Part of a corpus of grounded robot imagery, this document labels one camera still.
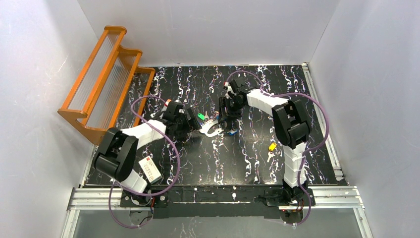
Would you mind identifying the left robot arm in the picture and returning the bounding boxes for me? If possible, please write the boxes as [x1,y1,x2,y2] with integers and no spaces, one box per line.
[93,100,201,194]

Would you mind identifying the orange wooden tiered rack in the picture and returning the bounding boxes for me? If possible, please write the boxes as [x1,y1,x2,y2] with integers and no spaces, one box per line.
[57,25,156,145]

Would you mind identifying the orange capped white highlighter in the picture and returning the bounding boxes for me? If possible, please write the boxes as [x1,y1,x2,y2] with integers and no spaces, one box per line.
[162,99,171,111]

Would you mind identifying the green tagged key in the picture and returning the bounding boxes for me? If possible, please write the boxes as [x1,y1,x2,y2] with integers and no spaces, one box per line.
[197,113,209,121]

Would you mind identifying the yellow tagged key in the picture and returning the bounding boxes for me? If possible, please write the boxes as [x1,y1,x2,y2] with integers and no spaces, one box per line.
[267,142,277,162]

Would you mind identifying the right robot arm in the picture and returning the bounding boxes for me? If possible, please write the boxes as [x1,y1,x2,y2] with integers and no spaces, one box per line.
[218,78,311,200]

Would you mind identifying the blue tagged key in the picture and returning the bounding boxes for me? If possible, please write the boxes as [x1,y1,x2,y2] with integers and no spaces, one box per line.
[227,130,238,135]

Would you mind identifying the white metal keyring plate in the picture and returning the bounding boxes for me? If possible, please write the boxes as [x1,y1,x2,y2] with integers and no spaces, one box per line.
[199,119,223,137]

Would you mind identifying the white label box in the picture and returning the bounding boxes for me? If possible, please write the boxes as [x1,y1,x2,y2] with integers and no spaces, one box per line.
[139,156,162,184]

